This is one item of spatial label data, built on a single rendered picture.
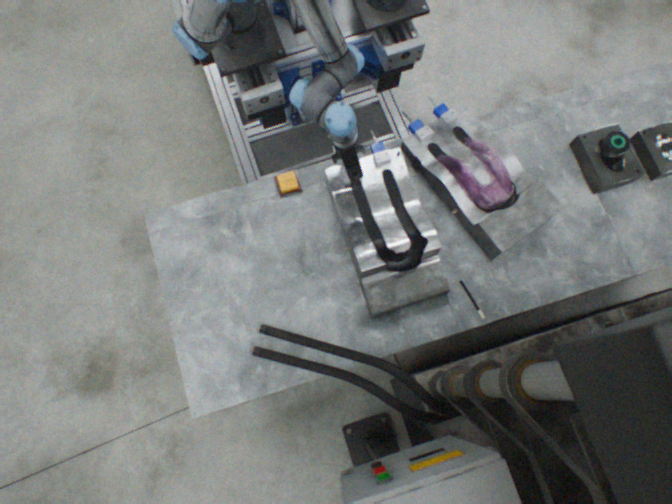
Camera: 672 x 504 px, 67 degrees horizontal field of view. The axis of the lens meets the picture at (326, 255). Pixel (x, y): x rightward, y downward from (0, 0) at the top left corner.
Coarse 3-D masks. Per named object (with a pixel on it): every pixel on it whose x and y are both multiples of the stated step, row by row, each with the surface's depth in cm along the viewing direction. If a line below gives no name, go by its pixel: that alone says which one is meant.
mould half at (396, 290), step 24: (336, 168) 167; (384, 168) 167; (336, 192) 165; (384, 192) 165; (408, 192) 165; (360, 216) 163; (384, 216) 163; (360, 240) 158; (408, 240) 156; (432, 240) 156; (360, 264) 154; (384, 264) 155; (432, 264) 161; (384, 288) 160; (408, 288) 159; (432, 288) 159; (384, 312) 161
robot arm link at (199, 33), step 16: (192, 0) 136; (208, 0) 117; (224, 0) 106; (192, 16) 131; (208, 16) 125; (224, 16) 129; (176, 32) 139; (192, 32) 136; (208, 32) 135; (224, 32) 145; (192, 48) 140; (208, 48) 143
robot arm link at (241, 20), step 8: (240, 0) 141; (248, 0) 144; (232, 8) 142; (240, 8) 144; (248, 8) 146; (232, 16) 143; (240, 16) 146; (248, 16) 149; (232, 24) 145; (240, 24) 150; (248, 24) 151
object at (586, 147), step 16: (608, 128) 172; (576, 144) 174; (592, 144) 171; (576, 160) 177; (592, 160) 169; (608, 160) 172; (624, 160) 169; (592, 176) 171; (608, 176) 168; (624, 176) 168; (640, 176) 169; (592, 192) 174
